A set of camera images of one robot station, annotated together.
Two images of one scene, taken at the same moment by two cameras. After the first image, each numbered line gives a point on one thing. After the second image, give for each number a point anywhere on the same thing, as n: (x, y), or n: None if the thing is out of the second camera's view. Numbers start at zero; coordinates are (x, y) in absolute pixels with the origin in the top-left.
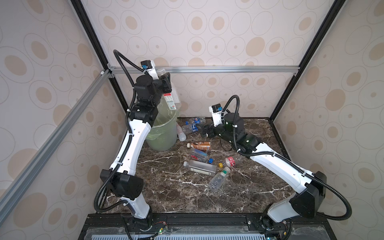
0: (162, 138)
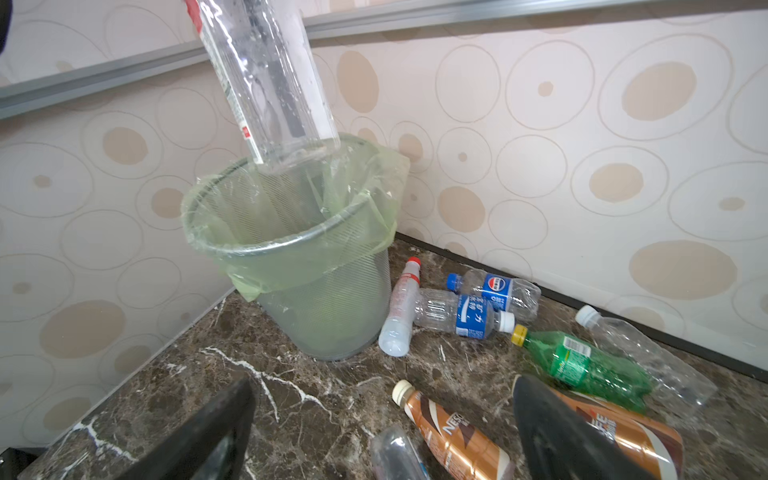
0: (309, 244)
